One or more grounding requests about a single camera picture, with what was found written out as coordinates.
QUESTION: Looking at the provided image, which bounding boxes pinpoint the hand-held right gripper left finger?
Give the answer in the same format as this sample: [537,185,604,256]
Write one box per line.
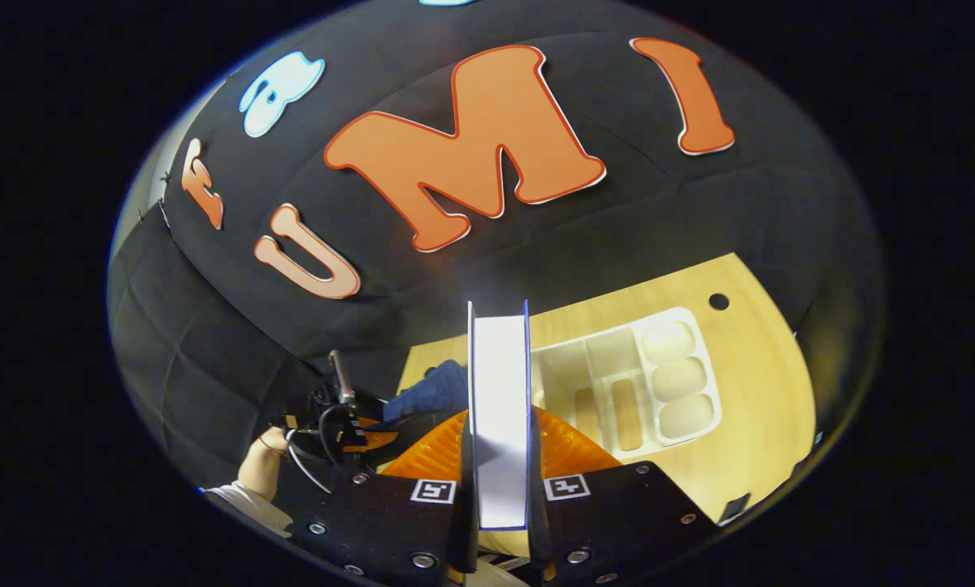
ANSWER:
[290,408,469,586]

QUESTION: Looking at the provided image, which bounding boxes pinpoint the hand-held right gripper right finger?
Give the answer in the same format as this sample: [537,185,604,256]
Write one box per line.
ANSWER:
[528,406,722,585]

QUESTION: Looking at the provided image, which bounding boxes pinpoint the blue schoolbag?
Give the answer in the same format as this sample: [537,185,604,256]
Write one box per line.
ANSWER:
[382,359,470,425]

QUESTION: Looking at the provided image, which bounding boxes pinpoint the blue book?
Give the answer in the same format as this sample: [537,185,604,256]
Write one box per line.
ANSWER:
[465,299,532,532]

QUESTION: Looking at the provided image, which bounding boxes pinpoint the white plastic bookshelf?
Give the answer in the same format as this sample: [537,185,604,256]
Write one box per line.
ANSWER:
[528,306,723,454]

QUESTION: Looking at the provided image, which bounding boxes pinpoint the white cable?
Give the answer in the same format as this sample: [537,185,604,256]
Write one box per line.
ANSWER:
[285,428,333,496]

